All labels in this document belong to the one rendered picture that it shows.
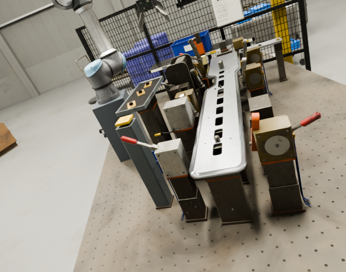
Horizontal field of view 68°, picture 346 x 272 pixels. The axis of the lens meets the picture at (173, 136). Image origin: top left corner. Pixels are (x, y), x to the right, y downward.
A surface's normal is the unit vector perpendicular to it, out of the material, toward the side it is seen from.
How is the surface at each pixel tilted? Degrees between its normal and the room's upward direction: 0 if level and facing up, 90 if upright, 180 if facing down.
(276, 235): 0
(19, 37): 90
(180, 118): 90
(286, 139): 90
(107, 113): 90
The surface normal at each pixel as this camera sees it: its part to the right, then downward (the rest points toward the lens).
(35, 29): 0.08, 0.45
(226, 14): -0.18, 0.52
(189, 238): -0.34, -0.83
